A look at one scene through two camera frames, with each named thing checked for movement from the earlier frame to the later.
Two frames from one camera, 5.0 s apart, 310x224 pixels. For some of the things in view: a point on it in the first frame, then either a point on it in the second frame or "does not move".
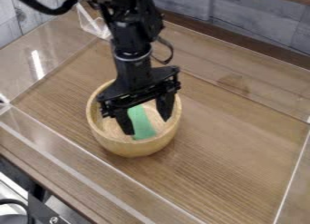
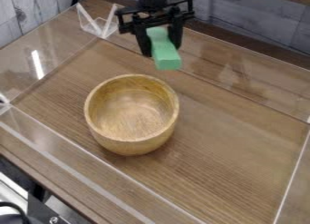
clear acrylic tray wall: (180, 129) does not move
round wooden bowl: (112, 134) does not move
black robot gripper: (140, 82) to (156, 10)
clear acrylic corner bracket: (90, 23) does not move
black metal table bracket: (41, 214) does not move
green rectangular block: (144, 125) to (166, 55)
